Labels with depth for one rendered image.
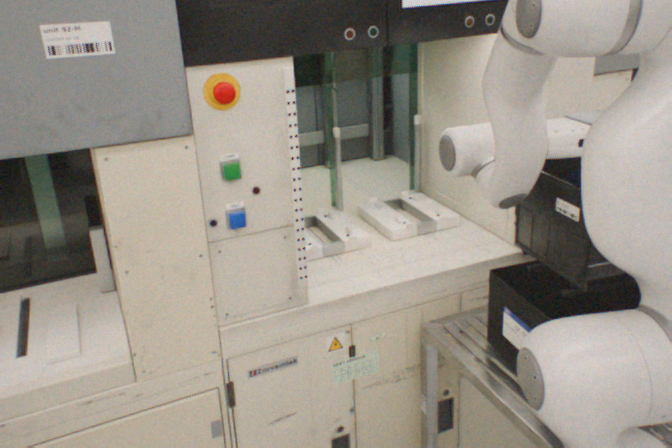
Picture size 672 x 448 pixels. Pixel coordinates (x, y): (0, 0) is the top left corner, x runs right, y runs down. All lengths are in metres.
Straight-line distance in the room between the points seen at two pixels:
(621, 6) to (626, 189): 0.18
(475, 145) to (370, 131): 1.26
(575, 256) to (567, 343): 0.49
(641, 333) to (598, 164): 0.19
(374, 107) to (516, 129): 1.31
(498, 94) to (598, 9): 0.33
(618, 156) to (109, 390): 1.02
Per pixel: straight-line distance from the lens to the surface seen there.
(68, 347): 1.40
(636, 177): 0.69
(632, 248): 0.71
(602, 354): 0.72
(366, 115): 2.30
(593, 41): 0.66
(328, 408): 1.54
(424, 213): 1.74
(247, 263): 1.28
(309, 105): 2.20
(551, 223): 1.23
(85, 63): 1.11
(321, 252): 1.56
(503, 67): 0.92
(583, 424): 0.73
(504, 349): 1.40
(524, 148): 0.97
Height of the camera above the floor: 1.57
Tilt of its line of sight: 20 degrees down
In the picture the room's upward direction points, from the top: 3 degrees counter-clockwise
